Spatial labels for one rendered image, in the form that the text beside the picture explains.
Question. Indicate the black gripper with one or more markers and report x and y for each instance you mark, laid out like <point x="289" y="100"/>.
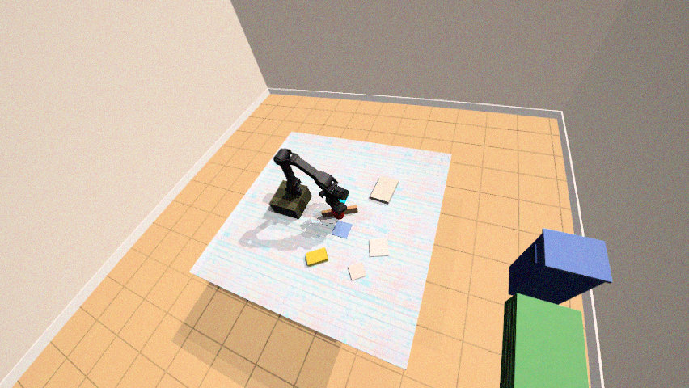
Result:
<point x="334" y="203"/>

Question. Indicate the red cup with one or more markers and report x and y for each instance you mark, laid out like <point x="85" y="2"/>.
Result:
<point x="336" y="215"/>

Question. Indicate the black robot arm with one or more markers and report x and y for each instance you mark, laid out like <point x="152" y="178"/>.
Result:
<point x="321" y="178"/>

